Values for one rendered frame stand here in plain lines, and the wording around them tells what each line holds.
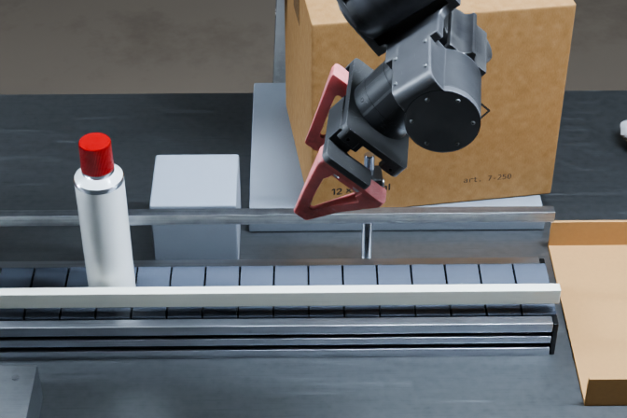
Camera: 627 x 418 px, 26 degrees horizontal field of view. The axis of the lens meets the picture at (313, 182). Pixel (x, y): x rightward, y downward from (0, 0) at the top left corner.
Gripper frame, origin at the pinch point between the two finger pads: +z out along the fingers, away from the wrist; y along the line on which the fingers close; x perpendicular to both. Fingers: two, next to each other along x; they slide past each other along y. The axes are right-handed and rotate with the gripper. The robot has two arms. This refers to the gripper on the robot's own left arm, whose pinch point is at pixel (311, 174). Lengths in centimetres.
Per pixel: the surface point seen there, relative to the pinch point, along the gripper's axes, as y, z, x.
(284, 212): -20.3, 19.8, 9.8
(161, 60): -196, 130, 32
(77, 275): -16.8, 40.6, -2.8
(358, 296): -13.3, 18.3, 19.8
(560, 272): -28, 10, 42
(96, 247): -12.2, 31.4, -5.1
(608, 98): -66, 5, 50
